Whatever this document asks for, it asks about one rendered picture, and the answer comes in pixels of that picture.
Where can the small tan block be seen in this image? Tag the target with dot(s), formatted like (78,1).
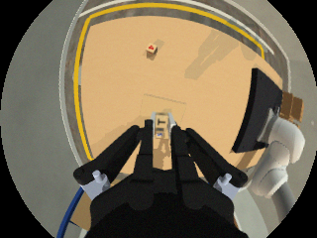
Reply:
(151,49)
(159,133)
(161,120)

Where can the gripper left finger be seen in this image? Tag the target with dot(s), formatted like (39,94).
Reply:
(97,175)

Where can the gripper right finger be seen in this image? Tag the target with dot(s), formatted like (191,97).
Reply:
(217,171)

